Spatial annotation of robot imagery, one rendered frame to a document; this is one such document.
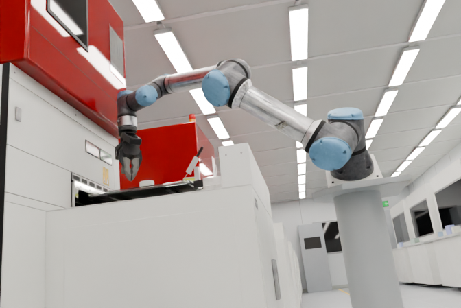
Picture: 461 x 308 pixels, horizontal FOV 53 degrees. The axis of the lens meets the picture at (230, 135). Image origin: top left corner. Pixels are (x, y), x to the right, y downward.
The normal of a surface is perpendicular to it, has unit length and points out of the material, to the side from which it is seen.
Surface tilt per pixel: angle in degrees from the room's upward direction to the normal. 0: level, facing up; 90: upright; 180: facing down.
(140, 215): 90
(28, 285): 90
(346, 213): 90
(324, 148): 132
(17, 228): 90
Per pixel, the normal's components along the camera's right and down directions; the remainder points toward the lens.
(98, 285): -0.15, -0.28
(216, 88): -0.59, 0.37
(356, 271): -0.80, -0.10
